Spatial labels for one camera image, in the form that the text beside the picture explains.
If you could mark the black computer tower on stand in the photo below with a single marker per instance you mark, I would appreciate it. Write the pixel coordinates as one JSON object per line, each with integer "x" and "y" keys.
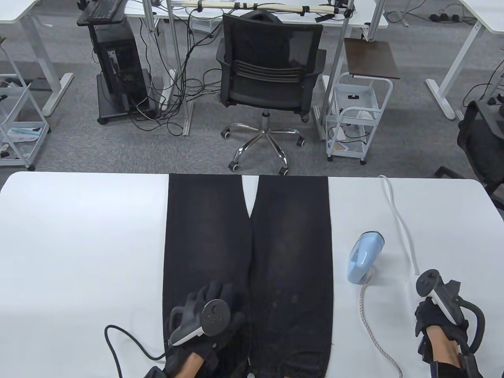
{"x": 120, "y": 67}

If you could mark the person's right hand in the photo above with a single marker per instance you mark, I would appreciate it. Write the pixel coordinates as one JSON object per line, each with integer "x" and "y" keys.
{"x": 429, "y": 315}

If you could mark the person's right forearm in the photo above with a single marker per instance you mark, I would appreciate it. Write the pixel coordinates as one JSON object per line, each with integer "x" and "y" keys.
{"x": 443, "y": 346}

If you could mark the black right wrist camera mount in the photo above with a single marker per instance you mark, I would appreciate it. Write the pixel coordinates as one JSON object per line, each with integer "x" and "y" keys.
{"x": 470, "y": 362}

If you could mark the teal flat tool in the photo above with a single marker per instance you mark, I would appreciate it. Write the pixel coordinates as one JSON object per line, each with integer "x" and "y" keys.
{"x": 25, "y": 131}

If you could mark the white table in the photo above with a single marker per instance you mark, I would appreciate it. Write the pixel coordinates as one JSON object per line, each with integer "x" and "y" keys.
{"x": 78, "y": 244}

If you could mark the dark brown board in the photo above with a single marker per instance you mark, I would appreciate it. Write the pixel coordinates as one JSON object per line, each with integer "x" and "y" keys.
{"x": 370, "y": 59}

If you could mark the light blue electric iron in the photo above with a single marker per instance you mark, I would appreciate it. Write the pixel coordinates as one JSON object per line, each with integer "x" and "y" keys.
{"x": 362, "y": 260}

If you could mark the black trousers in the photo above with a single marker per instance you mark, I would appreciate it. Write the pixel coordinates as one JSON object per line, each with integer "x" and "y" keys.
{"x": 208, "y": 228}

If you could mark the black floor power strip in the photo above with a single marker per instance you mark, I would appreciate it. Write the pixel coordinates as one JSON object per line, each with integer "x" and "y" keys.
{"x": 445, "y": 17}

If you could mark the person's left hand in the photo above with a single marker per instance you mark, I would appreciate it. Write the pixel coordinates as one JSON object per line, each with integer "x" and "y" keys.
{"x": 218, "y": 291}

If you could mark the white desk with aluminium frame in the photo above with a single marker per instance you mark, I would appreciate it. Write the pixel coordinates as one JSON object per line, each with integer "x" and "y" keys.
{"x": 354, "y": 15}

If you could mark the white and black controller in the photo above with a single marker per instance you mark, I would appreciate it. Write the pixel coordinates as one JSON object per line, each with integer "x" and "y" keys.
{"x": 428, "y": 281}
{"x": 215, "y": 317}

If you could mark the black keyboard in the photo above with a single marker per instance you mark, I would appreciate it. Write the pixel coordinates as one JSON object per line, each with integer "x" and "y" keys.
{"x": 103, "y": 8}

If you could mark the person's left forearm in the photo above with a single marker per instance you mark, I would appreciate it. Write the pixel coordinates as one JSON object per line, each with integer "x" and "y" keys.
{"x": 191, "y": 366}

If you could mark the black padded chair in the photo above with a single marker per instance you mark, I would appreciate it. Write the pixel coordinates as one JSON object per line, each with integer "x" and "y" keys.
{"x": 482, "y": 145}

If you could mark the white desk with white legs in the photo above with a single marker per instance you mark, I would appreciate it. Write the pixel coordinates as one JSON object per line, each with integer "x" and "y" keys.
{"x": 37, "y": 43}
{"x": 460, "y": 59}

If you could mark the black mesh office chair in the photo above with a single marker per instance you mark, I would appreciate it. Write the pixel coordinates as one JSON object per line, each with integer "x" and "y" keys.
{"x": 267, "y": 78}

